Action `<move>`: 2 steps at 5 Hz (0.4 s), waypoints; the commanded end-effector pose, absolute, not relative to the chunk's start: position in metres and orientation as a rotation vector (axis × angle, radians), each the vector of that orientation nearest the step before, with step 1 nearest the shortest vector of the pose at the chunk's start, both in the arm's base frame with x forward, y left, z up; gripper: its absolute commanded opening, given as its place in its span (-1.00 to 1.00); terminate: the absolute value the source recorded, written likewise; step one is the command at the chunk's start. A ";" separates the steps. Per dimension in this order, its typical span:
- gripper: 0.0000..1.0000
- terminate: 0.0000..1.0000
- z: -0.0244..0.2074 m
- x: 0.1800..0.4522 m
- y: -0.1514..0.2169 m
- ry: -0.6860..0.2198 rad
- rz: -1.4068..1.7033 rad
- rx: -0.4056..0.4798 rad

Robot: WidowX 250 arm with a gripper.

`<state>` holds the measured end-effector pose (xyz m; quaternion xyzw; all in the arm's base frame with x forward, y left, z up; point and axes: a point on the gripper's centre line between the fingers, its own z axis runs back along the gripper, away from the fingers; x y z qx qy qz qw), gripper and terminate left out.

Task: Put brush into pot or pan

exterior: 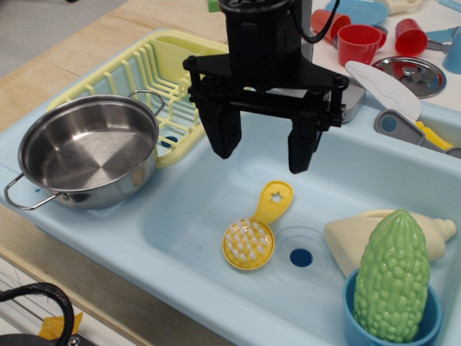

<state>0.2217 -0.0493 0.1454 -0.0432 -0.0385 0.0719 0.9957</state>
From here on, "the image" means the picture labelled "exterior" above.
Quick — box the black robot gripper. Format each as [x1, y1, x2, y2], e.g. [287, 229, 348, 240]
[183, 1, 349, 174]

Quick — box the yellow toy dish brush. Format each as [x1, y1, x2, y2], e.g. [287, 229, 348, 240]
[222, 180, 294, 270]

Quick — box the steel pot lid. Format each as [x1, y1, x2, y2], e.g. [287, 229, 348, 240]
[372, 56, 447, 99]

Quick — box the stainless steel pot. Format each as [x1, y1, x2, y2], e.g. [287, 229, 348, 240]
[4, 90, 166, 210]

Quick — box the grey toy faucet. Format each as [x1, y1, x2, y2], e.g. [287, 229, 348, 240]
[301, 0, 366, 123]

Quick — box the red cup lying left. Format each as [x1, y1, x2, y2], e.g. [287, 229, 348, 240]
[310, 9, 352, 45]

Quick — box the yellow plastic dish rack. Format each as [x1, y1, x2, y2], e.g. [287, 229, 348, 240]
[48, 30, 228, 168]

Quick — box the red cup front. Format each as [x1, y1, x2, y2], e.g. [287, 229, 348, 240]
[337, 25, 388, 66]

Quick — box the green toy block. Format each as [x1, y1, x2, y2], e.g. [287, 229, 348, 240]
[207, 0, 220, 12]

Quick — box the white toy knife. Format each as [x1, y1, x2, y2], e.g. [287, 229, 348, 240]
[345, 61, 422, 124]

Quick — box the cream toy detergent bottle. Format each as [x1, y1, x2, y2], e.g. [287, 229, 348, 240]
[324, 209, 457, 276]

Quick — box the blue plastic plate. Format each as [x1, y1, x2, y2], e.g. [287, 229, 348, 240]
[336, 0, 388, 26]

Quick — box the light blue toy sink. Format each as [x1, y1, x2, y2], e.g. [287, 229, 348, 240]
[0, 28, 461, 346]

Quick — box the yellow toy utensil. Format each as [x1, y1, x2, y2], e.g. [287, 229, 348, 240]
[416, 121, 454, 151]

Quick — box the red cup right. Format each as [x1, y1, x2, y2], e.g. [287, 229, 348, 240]
[395, 18, 429, 57]

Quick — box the cream toy item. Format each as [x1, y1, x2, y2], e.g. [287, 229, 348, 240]
[380, 0, 423, 14]

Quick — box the light blue cup edge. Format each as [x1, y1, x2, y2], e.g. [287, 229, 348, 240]
[442, 29, 461, 74]

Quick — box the blue toy utensil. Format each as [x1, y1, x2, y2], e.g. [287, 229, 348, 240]
[426, 26, 460, 43]

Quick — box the green bumpy toy gourd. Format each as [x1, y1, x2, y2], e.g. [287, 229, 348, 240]
[353, 209, 431, 343]

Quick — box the blue plastic cup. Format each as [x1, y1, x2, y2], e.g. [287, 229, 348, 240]
[342, 270, 443, 346]

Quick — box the yellow tape piece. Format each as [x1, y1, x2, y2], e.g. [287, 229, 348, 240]
[38, 312, 84, 341]

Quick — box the grey toy utensil handle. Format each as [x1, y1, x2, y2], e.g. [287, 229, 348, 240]
[374, 110, 460, 159]

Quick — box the black braided cable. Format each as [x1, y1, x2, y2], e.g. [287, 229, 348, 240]
[0, 283, 76, 346]

